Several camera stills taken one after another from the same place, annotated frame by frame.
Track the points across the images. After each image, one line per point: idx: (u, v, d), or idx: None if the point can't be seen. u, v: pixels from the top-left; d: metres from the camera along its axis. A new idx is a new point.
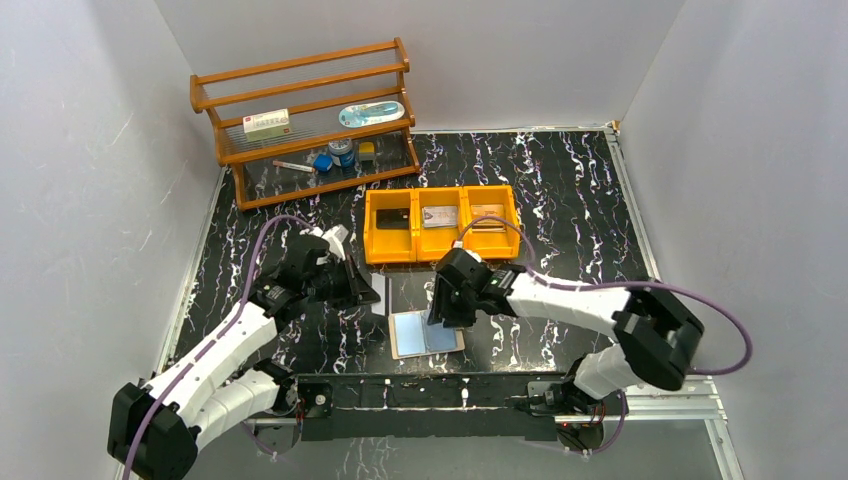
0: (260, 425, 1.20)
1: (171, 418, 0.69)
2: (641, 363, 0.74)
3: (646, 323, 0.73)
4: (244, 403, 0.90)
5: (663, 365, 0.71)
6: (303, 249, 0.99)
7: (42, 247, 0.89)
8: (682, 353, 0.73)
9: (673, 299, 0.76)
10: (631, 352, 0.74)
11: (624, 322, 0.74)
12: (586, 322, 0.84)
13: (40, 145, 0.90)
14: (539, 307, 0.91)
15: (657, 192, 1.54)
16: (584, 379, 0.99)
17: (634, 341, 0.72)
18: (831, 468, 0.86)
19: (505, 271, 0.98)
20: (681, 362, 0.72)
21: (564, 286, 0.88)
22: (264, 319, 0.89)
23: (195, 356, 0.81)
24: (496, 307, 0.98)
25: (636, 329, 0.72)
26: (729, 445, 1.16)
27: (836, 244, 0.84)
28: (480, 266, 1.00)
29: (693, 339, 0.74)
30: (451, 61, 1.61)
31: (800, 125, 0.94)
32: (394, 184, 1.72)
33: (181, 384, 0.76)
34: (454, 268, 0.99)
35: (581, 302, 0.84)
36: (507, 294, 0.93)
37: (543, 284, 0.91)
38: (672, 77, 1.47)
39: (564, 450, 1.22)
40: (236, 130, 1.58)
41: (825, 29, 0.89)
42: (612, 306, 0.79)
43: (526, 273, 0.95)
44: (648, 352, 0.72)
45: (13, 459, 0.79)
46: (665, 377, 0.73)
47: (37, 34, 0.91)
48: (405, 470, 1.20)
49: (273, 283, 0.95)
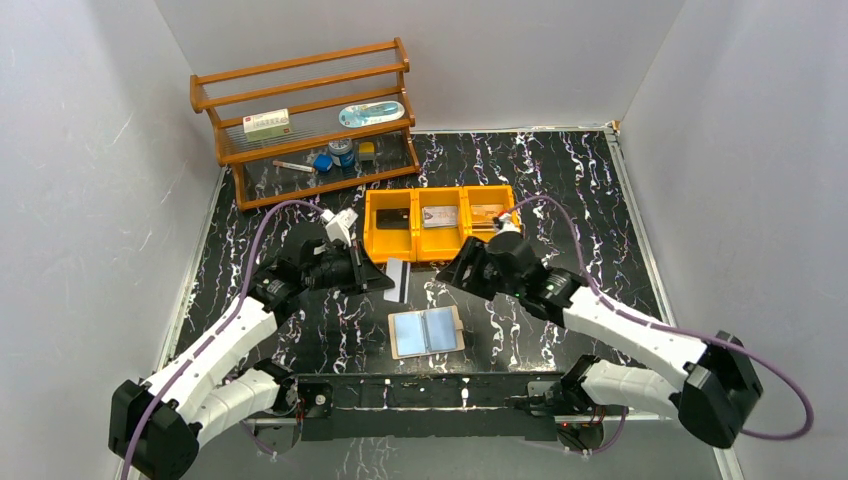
0: (260, 425, 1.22)
1: (171, 415, 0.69)
2: (696, 416, 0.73)
3: (717, 382, 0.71)
4: (244, 402, 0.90)
5: (720, 425, 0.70)
6: (298, 241, 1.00)
7: (42, 247, 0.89)
8: (739, 414, 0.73)
9: (745, 361, 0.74)
10: (690, 403, 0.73)
11: (694, 376, 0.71)
12: (644, 358, 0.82)
13: (40, 145, 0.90)
14: (597, 329, 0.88)
15: (657, 192, 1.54)
16: (596, 386, 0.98)
17: (702, 398, 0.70)
18: (832, 468, 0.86)
19: (562, 277, 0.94)
20: (734, 425, 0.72)
21: (634, 317, 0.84)
22: (264, 313, 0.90)
23: (194, 352, 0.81)
24: (546, 313, 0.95)
25: (707, 387, 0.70)
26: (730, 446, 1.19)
27: (835, 245, 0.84)
28: (539, 264, 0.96)
29: (751, 403, 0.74)
30: (451, 61, 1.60)
31: (800, 125, 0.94)
32: (394, 184, 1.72)
33: (180, 380, 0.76)
34: (513, 260, 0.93)
35: (649, 340, 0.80)
36: (564, 306, 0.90)
37: (608, 308, 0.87)
38: (672, 77, 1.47)
39: (564, 450, 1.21)
40: (236, 130, 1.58)
41: (825, 29, 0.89)
42: (686, 357, 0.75)
43: (591, 289, 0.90)
44: (712, 412, 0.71)
45: (13, 459, 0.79)
46: (714, 434, 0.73)
47: (36, 34, 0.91)
48: (405, 470, 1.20)
49: (272, 277, 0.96)
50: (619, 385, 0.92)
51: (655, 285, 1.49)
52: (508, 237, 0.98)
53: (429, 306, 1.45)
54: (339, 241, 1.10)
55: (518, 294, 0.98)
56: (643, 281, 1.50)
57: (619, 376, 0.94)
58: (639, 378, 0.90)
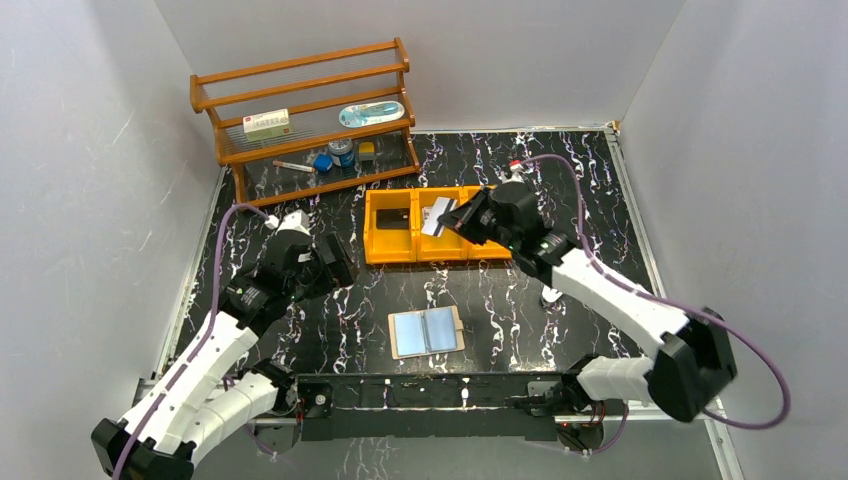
0: (261, 425, 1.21)
1: (147, 455, 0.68)
2: (665, 385, 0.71)
3: (692, 356, 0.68)
4: (238, 411, 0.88)
5: (688, 400, 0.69)
6: (282, 246, 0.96)
7: (43, 247, 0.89)
8: (708, 393, 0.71)
9: (726, 342, 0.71)
10: (662, 373, 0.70)
11: (670, 346, 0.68)
12: (626, 325, 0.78)
13: (40, 146, 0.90)
14: (583, 292, 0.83)
15: (657, 192, 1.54)
16: (589, 377, 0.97)
17: (674, 369, 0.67)
18: (831, 467, 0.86)
19: (560, 237, 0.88)
20: (704, 401, 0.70)
21: (621, 281, 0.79)
22: (237, 331, 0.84)
23: (166, 384, 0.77)
24: (534, 271, 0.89)
25: (680, 359, 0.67)
26: (729, 445, 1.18)
27: (835, 244, 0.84)
28: (541, 221, 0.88)
29: (721, 383, 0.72)
30: (451, 60, 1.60)
31: (799, 125, 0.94)
32: (393, 184, 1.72)
33: (156, 416, 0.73)
34: (514, 212, 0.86)
35: (633, 308, 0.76)
36: (555, 265, 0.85)
37: (598, 270, 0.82)
38: (672, 76, 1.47)
39: (564, 450, 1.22)
40: (236, 130, 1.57)
41: (824, 30, 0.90)
42: (664, 327, 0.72)
43: (584, 251, 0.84)
44: (683, 386, 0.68)
45: (14, 458, 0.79)
46: (679, 408, 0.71)
47: (37, 36, 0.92)
48: (405, 470, 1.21)
49: (247, 285, 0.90)
50: (606, 373, 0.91)
51: (655, 285, 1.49)
52: (517, 187, 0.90)
53: (429, 306, 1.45)
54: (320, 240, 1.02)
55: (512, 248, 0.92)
56: (643, 281, 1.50)
57: (607, 366, 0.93)
58: (624, 364, 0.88)
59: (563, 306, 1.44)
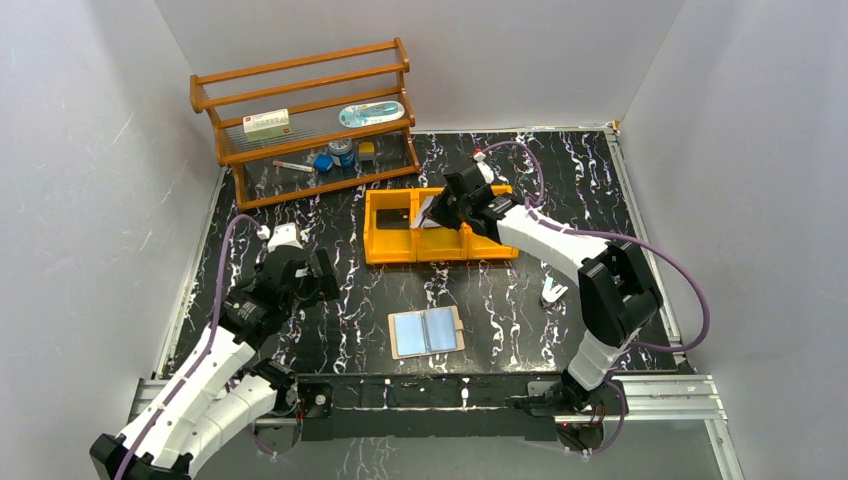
0: (260, 425, 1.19)
1: (145, 471, 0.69)
2: (592, 310, 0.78)
3: (609, 276, 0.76)
4: (236, 418, 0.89)
5: (611, 318, 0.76)
6: (281, 261, 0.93)
7: (42, 247, 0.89)
8: (633, 315, 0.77)
9: (643, 266, 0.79)
10: (588, 297, 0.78)
11: (590, 269, 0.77)
12: (557, 261, 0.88)
13: (40, 146, 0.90)
14: (522, 238, 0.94)
15: (657, 192, 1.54)
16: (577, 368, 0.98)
17: (594, 289, 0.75)
18: (829, 468, 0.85)
19: (505, 199, 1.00)
20: (629, 320, 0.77)
21: (552, 225, 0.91)
22: (235, 347, 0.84)
23: (163, 399, 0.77)
24: (485, 230, 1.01)
25: (598, 278, 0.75)
26: (729, 445, 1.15)
27: (835, 244, 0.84)
28: (487, 187, 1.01)
29: (646, 306, 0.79)
30: (451, 61, 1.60)
31: (799, 124, 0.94)
32: (393, 184, 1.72)
33: (152, 432, 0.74)
34: (461, 180, 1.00)
35: (562, 243, 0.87)
36: (498, 219, 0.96)
37: (533, 219, 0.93)
38: (672, 75, 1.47)
39: (564, 450, 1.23)
40: (236, 130, 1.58)
41: (825, 29, 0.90)
42: (585, 254, 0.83)
43: (523, 206, 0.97)
44: (605, 305, 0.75)
45: (14, 460, 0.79)
46: (609, 331, 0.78)
47: (38, 36, 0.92)
48: (405, 470, 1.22)
49: (245, 299, 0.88)
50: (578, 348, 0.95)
51: None
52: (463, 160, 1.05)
53: (429, 306, 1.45)
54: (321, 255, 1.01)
55: (464, 212, 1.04)
56: None
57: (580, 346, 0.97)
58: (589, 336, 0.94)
59: (563, 306, 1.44)
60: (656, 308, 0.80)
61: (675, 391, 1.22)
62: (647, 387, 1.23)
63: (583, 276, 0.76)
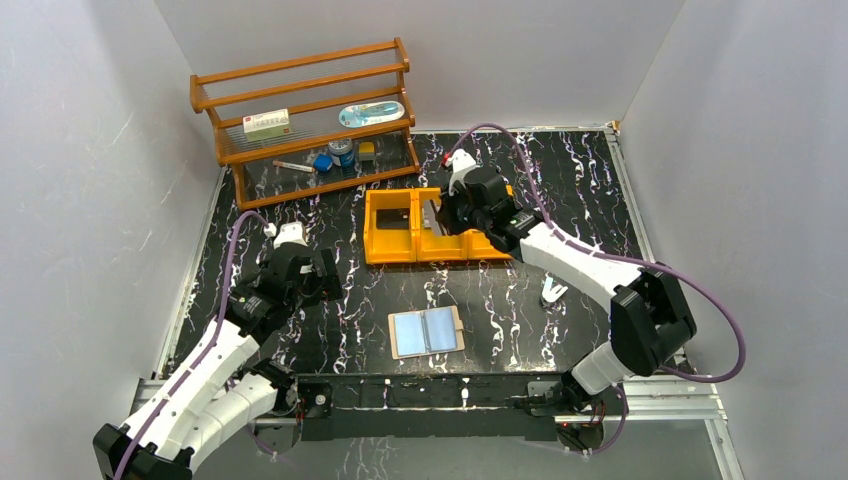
0: (260, 425, 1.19)
1: (149, 459, 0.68)
2: (625, 338, 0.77)
3: (644, 305, 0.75)
4: (236, 416, 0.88)
5: (643, 348, 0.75)
6: (285, 256, 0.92)
7: (42, 246, 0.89)
8: (665, 344, 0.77)
9: (677, 294, 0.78)
10: (620, 326, 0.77)
11: (623, 297, 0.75)
12: (585, 286, 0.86)
13: (40, 146, 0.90)
14: (547, 259, 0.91)
15: (657, 192, 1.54)
16: (582, 371, 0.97)
17: (627, 319, 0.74)
18: (829, 468, 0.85)
19: (528, 215, 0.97)
20: (661, 349, 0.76)
21: (580, 247, 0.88)
22: (240, 339, 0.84)
23: (168, 390, 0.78)
24: (505, 246, 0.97)
25: (632, 308, 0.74)
26: (729, 445, 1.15)
27: (835, 244, 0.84)
28: (510, 201, 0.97)
29: (678, 334, 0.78)
30: (451, 60, 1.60)
31: (799, 124, 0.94)
32: (393, 184, 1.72)
33: (156, 422, 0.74)
34: (485, 191, 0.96)
35: (590, 267, 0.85)
36: (522, 237, 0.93)
37: (560, 240, 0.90)
38: (672, 75, 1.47)
39: (564, 450, 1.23)
40: (236, 130, 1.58)
41: (825, 29, 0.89)
42: (617, 280, 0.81)
43: (546, 223, 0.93)
44: (637, 335, 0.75)
45: (14, 460, 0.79)
46: (640, 360, 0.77)
47: (38, 37, 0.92)
48: (404, 470, 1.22)
49: (250, 293, 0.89)
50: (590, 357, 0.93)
51: None
52: (485, 170, 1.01)
53: (429, 306, 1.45)
54: (326, 253, 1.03)
55: (485, 226, 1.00)
56: None
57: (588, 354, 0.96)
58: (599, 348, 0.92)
59: (563, 306, 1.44)
60: (688, 337, 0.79)
61: (675, 391, 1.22)
62: (647, 387, 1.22)
63: (616, 304, 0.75)
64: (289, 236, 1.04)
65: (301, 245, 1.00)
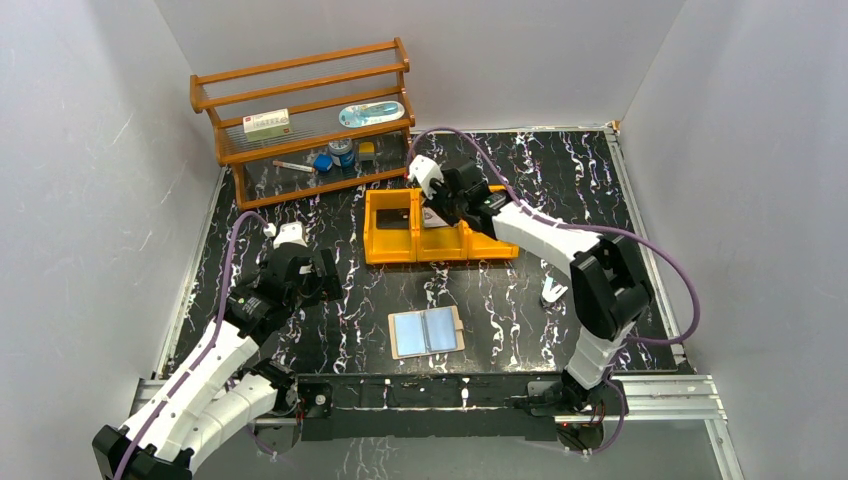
0: (260, 425, 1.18)
1: (149, 460, 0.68)
2: (585, 302, 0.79)
3: (600, 269, 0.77)
4: (236, 416, 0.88)
5: (602, 310, 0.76)
6: (284, 257, 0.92)
7: (42, 247, 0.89)
8: (625, 307, 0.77)
9: (634, 259, 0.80)
10: (579, 289, 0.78)
11: (582, 261, 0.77)
12: (552, 257, 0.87)
13: (40, 145, 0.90)
14: (518, 235, 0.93)
15: (657, 192, 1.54)
16: (576, 364, 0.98)
17: (585, 281, 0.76)
18: (829, 467, 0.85)
19: (501, 196, 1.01)
20: (620, 313, 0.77)
21: (545, 219, 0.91)
22: (238, 340, 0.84)
23: (167, 392, 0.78)
24: (480, 225, 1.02)
25: (589, 271, 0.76)
26: (730, 445, 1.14)
27: (837, 244, 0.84)
28: (483, 184, 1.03)
29: (637, 299, 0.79)
30: (451, 60, 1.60)
31: (799, 124, 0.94)
32: (393, 184, 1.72)
33: (155, 424, 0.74)
34: (458, 176, 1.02)
35: (554, 236, 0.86)
36: (494, 214, 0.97)
37: (528, 215, 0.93)
38: (672, 75, 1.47)
39: (564, 450, 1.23)
40: (236, 130, 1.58)
41: (825, 29, 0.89)
42: (577, 246, 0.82)
43: (515, 202, 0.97)
44: (595, 298, 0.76)
45: (14, 459, 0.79)
46: (600, 323, 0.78)
47: (37, 36, 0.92)
48: (404, 470, 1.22)
49: (250, 294, 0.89)
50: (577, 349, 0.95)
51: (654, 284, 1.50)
52: (462, 160, 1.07)
53: (429, 306, 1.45)
54: (326, 252, 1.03)
55: (461, 210, 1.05)
56: None
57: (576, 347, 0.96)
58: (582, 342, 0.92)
59: (563, 306, 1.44)
60: (647, 302, 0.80)
61: (675, 391, 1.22)
62: (647, 387, 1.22)
63: (575, 268, 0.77)
64: (288, 236, 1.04)
65: (298, 244, 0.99)
